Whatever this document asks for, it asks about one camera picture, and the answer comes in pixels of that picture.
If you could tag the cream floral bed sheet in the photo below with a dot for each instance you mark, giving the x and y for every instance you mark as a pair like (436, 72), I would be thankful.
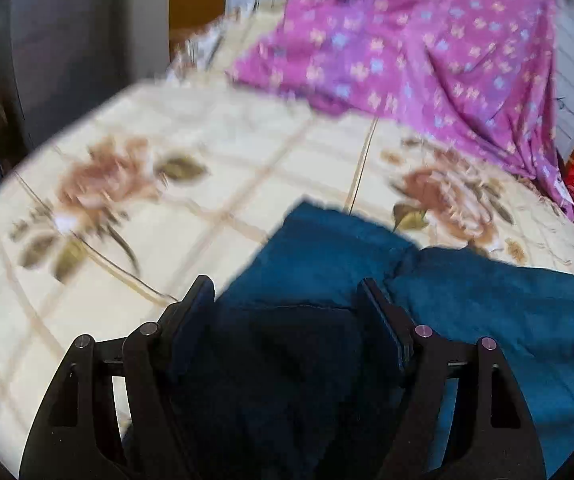
(217, 135)

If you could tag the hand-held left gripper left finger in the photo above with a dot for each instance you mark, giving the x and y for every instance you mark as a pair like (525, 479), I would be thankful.
(198, 320)

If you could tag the teal blue padded jacket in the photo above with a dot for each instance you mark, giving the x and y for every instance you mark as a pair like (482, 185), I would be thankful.
(492, 310)

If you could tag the purple floral quilt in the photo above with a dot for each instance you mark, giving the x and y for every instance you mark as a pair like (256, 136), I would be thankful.
(417, 50)

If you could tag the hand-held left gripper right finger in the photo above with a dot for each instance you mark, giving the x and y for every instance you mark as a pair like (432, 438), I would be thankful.
(384, 325)

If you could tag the grey wardrobe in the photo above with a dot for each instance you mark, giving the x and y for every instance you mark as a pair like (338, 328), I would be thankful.
(82, 35)

